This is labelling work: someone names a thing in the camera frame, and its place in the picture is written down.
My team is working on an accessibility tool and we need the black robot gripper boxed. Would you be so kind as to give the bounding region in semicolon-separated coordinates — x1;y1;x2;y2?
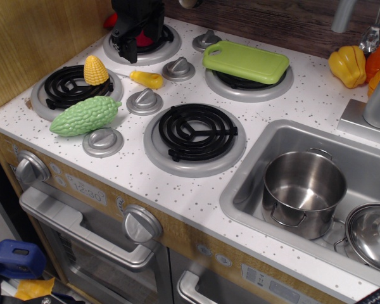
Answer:
111;0;165;63

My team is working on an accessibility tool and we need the green plastic cutting board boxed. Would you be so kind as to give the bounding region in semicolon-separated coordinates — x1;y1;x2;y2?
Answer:
203;41;289;85

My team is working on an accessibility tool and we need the red toy vegetable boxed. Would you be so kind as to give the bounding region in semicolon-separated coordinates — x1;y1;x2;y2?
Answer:
103;13;155;47

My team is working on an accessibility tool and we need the black rear left burner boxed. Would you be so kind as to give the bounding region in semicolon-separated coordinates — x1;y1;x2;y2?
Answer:
137;25;174;54

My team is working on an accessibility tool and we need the black burner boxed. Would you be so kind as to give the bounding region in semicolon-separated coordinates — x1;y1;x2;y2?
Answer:
158;104;238;162
213;71;287;90
44;65;114;110
137;25;174;54

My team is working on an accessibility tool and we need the grey stove knob upper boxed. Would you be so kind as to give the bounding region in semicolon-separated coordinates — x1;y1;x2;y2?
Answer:
162;57;196;82

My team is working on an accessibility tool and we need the grey stove knob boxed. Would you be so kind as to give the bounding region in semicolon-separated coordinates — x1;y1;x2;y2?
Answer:
162;57;196;82
82;127;124;158
192;30;222;52
126;88;163;116

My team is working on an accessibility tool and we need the yellow toy corn cob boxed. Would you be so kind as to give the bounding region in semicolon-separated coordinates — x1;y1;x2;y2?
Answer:
84;55;110;86

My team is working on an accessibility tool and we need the grey stove knob rear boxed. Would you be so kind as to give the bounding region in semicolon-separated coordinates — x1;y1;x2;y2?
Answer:
192;30;222;52

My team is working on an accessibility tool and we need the grey stove knob middle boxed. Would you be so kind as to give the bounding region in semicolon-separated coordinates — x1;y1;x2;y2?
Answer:
126;88;163;116

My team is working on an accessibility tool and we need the green toy bitter gourd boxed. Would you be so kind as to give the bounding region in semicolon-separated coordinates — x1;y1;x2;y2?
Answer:
49;96;122;137

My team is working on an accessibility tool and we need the black front left burner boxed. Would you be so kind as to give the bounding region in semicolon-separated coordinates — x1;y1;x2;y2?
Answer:
44;65;114;110

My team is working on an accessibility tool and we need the black rear right burner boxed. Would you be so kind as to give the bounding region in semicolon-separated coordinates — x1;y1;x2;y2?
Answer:
213;71;287;90

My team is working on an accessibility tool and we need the black front right burner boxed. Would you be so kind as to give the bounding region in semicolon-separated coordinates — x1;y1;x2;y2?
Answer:
158;104;238;162

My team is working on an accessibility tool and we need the grey stove knob front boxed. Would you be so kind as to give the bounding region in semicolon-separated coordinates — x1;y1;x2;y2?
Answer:
82;127;124;158

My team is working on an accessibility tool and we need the grey oven dial left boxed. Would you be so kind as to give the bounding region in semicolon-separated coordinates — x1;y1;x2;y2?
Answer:
15;150;51;184

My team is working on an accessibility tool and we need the grey oven dial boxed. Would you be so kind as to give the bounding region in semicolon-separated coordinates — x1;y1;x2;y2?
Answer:
122;205;163;244
15;150;51;184

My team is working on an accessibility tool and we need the grey oven dial right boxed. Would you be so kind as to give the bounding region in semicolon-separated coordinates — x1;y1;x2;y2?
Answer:
122;205;163;244

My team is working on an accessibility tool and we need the silver toy faucet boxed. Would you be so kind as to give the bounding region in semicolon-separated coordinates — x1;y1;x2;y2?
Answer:
331;0;357;34

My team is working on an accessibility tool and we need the yellow toy bell pepper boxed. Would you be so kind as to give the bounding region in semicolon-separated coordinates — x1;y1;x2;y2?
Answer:
328;46;367;89

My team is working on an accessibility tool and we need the orange toy carrot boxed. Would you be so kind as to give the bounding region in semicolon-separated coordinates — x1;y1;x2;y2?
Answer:
365;44;380;83

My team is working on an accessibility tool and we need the orange toy pepper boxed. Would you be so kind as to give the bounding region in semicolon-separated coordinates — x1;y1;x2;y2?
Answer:
367;70;380;97

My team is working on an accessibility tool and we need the blue clamp device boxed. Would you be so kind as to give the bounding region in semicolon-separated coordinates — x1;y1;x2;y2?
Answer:
0;239;47;279

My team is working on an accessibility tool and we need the grey sink basin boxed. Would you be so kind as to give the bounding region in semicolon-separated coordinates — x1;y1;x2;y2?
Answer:
220;120;380;286

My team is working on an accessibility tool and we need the yellow tape piece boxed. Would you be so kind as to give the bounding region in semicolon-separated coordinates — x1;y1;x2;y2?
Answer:
15;278;55;300

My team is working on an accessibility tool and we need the stainless steel pot lid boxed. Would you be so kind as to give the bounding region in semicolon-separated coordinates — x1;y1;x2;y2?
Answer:
333;203;380;271

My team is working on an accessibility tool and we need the yellow handled toy knife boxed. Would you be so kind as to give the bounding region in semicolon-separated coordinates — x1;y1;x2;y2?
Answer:
117;70;163;89

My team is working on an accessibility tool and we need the grey oven door handle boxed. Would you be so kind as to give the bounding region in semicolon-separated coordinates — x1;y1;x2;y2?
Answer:
20;187;155;272

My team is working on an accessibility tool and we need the grey cabinet door handle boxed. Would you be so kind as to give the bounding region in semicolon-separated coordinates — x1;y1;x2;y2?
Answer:
177;270;216;304

